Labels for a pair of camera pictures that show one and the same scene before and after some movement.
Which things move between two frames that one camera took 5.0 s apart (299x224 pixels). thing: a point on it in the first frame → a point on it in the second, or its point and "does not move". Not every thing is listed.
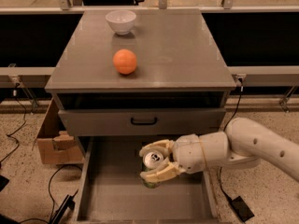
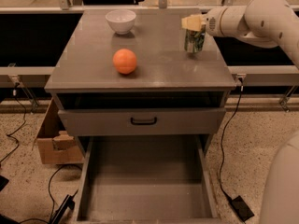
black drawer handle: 143,123 does not move
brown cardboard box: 57,143 does not move
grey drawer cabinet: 180,85 does not move
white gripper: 188,153 → 212,24
